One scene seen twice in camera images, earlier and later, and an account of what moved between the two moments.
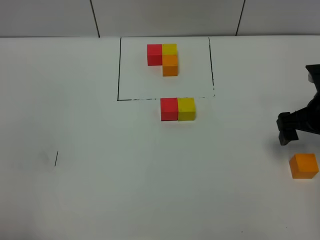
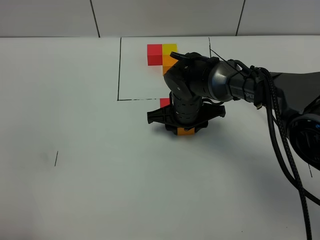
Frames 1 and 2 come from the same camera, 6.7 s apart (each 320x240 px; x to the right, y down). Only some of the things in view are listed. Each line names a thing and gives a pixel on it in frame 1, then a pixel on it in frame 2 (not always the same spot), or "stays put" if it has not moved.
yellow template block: [169, 49] stays put
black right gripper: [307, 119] to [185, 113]
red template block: [154, 54] stays put
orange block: [303, 165] to [181, 132]
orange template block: [169, 65] stays put
